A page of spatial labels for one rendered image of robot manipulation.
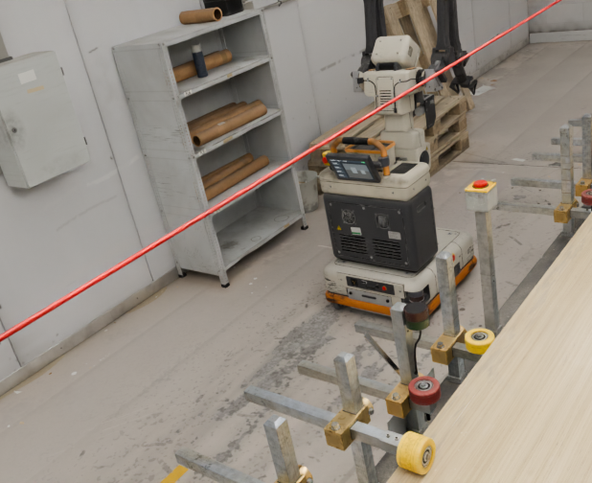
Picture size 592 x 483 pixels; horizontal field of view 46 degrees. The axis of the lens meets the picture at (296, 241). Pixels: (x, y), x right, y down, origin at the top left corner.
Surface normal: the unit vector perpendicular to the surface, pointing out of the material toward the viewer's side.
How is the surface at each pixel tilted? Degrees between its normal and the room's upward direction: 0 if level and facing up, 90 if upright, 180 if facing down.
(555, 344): 0
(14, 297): 90
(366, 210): 90
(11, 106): 90
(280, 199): 90
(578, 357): 0
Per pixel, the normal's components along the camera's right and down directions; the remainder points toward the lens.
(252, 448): -0.18, -0.89
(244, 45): -0.60, 0.44
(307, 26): 0.78, 0.12
